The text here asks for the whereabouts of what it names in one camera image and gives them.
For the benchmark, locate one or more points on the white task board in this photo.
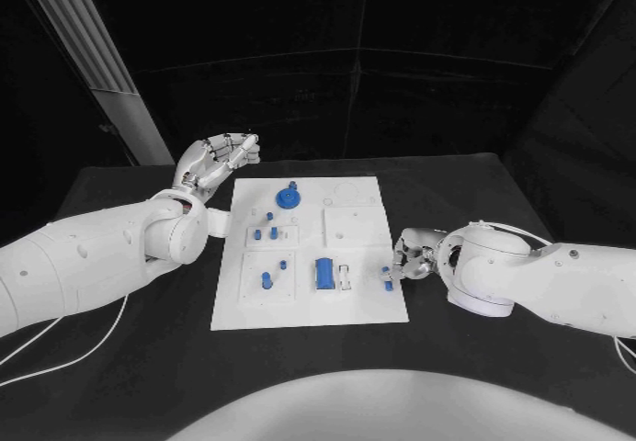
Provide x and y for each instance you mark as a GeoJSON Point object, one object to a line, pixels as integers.
{"type": "Point", "coordinates": [307, 255]}

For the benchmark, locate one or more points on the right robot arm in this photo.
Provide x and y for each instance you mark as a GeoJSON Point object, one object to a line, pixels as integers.
{"type": "Point", "coordinates": [537, 272]}

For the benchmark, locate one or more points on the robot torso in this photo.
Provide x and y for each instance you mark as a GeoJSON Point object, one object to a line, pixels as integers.
{"type": "Point", "coordinates": [397, 406]}

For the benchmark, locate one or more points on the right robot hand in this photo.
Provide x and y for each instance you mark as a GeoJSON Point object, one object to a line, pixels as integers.
{"type": "Point", "coordinates": [414, 255]}

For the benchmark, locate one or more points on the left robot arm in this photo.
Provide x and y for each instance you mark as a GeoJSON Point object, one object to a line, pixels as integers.
{"type": "Point", "coordinates": [89, 248]}

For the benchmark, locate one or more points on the blue rectangular block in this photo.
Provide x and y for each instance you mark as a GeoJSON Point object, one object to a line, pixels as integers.
{"type": "Point", "coordinates": [325, 273]}

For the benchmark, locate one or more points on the grey metal post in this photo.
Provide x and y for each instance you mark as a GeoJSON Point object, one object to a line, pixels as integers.
{"type": "Point", "coordinates": [107, 82]}

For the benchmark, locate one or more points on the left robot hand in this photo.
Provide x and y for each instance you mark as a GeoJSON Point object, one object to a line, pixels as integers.
{"type": "Point", "coordinates": [211, 162]}

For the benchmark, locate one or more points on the blue cylinder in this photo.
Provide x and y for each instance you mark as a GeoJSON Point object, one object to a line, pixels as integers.
{"type": "Point", "coordinates": [265, 279]}

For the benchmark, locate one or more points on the blue gear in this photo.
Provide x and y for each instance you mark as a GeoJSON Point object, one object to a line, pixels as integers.
{"type": "Point", "coordinates": [288, 198]}

